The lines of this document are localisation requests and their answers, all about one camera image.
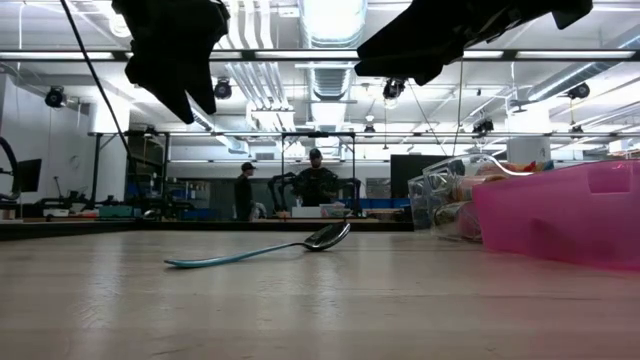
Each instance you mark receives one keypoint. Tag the black monitor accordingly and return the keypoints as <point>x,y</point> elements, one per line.
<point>29,175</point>
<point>410,172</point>

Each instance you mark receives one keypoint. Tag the pink plastic bin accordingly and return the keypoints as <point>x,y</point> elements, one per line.
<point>560,220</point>

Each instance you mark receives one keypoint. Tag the black overhead camera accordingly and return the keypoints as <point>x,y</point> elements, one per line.
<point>482,126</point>
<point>579,90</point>
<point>392,90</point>
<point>54,96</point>
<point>222,89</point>

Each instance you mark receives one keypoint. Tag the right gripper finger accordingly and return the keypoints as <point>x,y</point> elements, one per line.
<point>427,75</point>
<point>400,50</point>

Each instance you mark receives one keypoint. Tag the blue yellow ramen packet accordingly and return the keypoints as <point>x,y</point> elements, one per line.
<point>546,166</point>

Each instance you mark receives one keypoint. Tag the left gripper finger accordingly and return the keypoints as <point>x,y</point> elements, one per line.
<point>167,85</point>
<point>202,85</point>

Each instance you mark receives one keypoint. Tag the clear plastic bin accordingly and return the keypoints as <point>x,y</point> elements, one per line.
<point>425,210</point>

